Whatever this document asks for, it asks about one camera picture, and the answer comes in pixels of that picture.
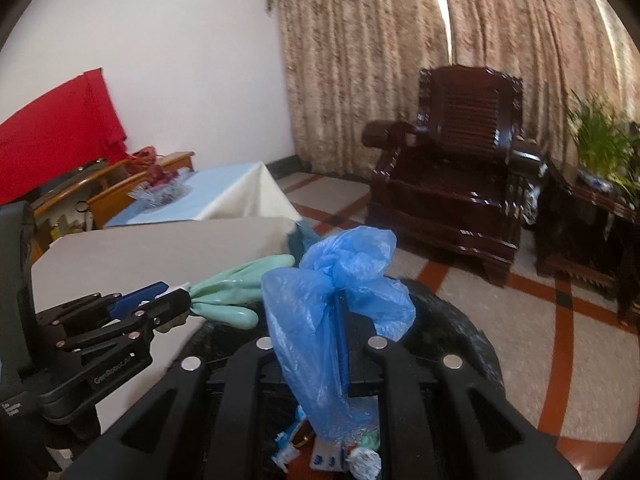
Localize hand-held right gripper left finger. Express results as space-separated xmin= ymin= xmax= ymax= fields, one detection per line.
xmin=65 ymin=335 xmax=301 ymax=480

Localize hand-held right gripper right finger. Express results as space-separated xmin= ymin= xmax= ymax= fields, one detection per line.
xmin=336 ymin=291 xmax=582 ymax=480

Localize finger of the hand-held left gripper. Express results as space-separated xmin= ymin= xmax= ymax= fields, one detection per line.
xmin=36 ymin=281 xmax=171 ymax=332
xmin=56 ymin=290 xmax=193 ymax=362

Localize blue plastic bag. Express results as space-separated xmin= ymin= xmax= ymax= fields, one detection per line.
xmin=261 ymin=226 xmax=417 ymax=445

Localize green rubber glove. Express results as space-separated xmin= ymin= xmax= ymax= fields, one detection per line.
xmin=187 ymin=254 xmax=297 ymax=331

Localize black waste bin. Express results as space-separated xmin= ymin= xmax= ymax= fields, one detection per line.
xmin=175 ymin=280 xmax=505 ymax=480

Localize white and blue packet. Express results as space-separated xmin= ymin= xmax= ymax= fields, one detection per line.
xmin=271 ymin=404 xmax=308 ymax=469
xmin=310 ymin=439 xmax=349 ymax=472

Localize assorted small bottles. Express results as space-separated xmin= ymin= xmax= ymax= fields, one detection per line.
xmin=47 ymin=216 xmax=94 ymax=242

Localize glass fruit bowl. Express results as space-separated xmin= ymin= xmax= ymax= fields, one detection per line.
xmin=127 ymin=170 xmax=194 ymax=214

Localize wooden cabinet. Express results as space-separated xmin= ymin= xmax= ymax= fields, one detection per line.
xmin=30 ymin=151 xmax=196 ymax=257

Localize dark blue cloth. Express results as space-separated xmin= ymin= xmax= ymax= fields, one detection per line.
xmin=287 ymin=220 xmax=323 ymax=267

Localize red fruit pile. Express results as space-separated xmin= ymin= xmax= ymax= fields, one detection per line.
xmin=145 ymin=164 xmax=172 ymax=187

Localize table with pale blue tablecloth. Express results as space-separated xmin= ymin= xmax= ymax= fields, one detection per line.
xmin=105 ymin=161 xmax=304 ymax=229

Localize red cloth cover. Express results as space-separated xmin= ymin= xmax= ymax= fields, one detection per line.
xmin=0 ymin=67 xmax=129 ymax=206

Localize dark wooden armchair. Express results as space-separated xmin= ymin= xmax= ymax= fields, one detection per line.
xmin=362 ymin=66 xmax=551 ymax=289

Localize dark wooden side table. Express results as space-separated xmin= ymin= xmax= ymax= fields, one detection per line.
xmin=536 ymin=159 xmax=640 ymax=325

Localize beige patterned curtain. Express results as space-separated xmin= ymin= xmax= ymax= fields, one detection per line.
xmin=263 ymin=0 xmax=453 ymax=179
xmin=440 ymin=0 xmax=640 ymax=171

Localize green potted plant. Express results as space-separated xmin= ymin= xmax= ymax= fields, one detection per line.
xmin=567 ymin=91 xmax=640 ymax=197

